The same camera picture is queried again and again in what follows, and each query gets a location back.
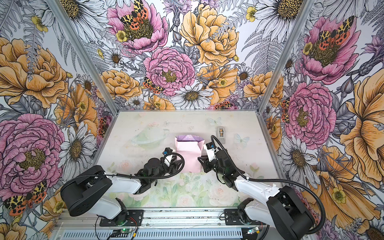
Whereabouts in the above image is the aluminium front rail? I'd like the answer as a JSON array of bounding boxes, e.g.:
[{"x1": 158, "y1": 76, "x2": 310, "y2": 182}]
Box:
[{"x1": 51, "y1": 207, "x2": 313, "y2": 240}]

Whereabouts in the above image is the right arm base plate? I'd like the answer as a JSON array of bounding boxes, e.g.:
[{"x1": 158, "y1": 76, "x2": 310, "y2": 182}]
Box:
[{"x1": 224, "y1": 209, "x2": 262, "y2": 226}]

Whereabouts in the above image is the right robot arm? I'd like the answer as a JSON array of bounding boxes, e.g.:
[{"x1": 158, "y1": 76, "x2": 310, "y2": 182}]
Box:
[{"x1": 198, "y1": 143, "x2": 316, "y2": 240}]

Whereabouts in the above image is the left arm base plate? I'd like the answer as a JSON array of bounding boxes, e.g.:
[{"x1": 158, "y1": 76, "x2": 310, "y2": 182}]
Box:
[{"x1": 99, "y1": 210, "x2": 144, "y2": 227}]

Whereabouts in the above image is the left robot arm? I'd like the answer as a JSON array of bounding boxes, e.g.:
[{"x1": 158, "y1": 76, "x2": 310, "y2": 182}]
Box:
[{"x1": 61, "y1": 148, "x2": 185, "y2": 221}]

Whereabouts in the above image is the purple wrapping paper sheet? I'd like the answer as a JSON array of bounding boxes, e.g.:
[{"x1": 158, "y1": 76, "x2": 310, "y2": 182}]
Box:
[{"x1": 175, "y1": 135, "x2": 205, "y2": 173}]

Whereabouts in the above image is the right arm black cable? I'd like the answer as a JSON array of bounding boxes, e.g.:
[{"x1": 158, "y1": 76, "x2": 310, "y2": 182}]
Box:
[{"x1": 210, "y1": 134, "x2": 327, "y2": 235}]

